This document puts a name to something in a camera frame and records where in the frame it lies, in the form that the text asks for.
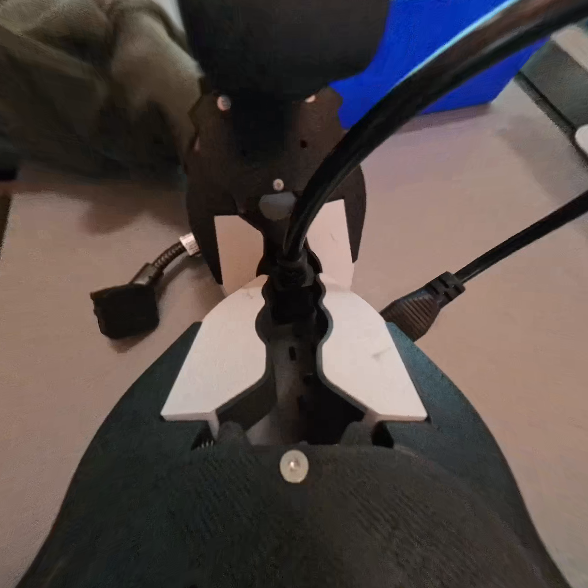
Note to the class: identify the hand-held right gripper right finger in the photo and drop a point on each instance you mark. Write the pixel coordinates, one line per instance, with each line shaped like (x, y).
(372, 376)

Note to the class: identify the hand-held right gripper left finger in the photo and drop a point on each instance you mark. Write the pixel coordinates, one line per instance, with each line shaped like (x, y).
(216, 367)

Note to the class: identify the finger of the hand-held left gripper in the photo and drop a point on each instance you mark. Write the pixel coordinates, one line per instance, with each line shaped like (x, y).
(335, 243)
(234, 252)

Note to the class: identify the person's left forearm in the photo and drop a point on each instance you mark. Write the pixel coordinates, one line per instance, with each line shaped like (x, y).
(69, 69)

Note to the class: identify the blue plastic bin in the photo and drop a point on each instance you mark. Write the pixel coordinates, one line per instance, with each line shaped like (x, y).
(413, 36)

